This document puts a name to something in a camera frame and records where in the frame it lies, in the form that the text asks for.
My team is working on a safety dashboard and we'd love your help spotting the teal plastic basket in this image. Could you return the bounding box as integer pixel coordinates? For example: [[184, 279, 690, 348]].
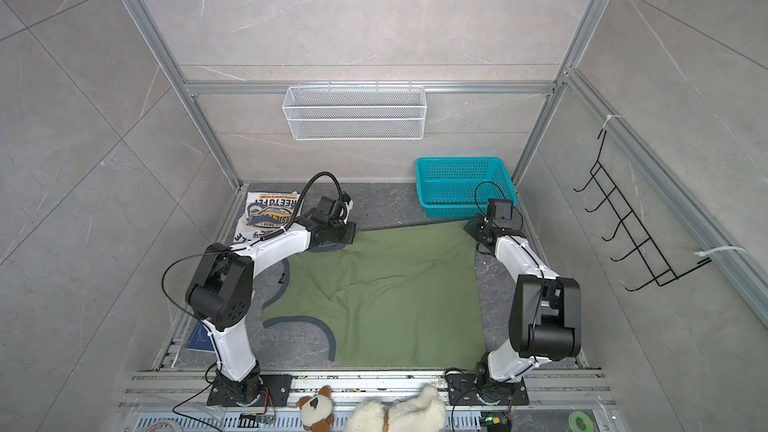
[[415, 157, 518, 219]]

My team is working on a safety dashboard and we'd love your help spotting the white navy-trimmed tank top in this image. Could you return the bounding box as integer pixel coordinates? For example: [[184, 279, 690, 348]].
[[232, 192, 299, 244]]

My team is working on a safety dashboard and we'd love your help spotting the green tank top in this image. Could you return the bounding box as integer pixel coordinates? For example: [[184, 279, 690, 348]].
[[262, 222, 486, 369]]

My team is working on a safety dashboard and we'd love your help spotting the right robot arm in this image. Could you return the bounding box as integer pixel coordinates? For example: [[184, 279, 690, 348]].
[[464, 181, 582, 393]]

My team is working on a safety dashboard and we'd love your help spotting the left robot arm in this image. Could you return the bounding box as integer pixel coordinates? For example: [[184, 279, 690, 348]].
[[173, 171, 356, 405]]

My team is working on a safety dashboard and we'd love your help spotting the blue book yellow label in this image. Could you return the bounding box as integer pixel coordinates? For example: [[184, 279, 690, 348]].
[[185, 323, 215, 352]]

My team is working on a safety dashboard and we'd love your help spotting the brown white plush toy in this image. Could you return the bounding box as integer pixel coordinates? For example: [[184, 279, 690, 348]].
[[297, 385, 335, 432]]

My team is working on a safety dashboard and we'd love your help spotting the small green black device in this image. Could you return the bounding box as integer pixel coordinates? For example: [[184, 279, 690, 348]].
[[480, 412, 512, 432]]

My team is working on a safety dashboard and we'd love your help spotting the white fluffy plush toy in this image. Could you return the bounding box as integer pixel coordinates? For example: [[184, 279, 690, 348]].
[[344, 385, 447, 432]]

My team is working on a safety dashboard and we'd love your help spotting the green tape roll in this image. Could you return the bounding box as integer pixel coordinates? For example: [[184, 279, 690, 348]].
[[568, 411, 595, 432]]

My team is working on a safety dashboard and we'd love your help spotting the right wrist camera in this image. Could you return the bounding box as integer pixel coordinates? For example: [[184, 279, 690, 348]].
[[486, 198, 515, 227]]

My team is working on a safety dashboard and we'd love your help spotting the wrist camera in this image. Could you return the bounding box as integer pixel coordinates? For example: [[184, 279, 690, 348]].
[[315, 192, 352, 222], [486, 198, 515, 227]]

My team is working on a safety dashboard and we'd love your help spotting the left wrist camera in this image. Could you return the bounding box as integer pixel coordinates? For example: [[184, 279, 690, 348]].
[[315, 192, 352, 222]]

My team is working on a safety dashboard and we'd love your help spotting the white wire mesh shelf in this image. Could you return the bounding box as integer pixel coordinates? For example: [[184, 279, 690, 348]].
[[282, 85, 428, 141]]

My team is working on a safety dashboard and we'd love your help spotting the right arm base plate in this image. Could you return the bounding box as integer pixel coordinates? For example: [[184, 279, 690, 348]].
[[444, 370, 530, 407]]

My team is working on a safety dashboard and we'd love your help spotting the black wire hook rack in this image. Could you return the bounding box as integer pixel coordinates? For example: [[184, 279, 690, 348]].
[[573, 130, 712, 292]]

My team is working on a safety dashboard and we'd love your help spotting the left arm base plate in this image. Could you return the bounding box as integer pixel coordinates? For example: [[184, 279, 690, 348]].
[[206, 374, 293, 407]]

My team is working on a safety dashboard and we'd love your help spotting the white slotted cable duct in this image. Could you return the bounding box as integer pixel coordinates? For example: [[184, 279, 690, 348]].
[[124, 410, 487, 431]]

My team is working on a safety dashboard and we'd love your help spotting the aluminium frame rail front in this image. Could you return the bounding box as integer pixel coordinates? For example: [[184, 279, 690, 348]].
[[117, 369, 618, 411]]

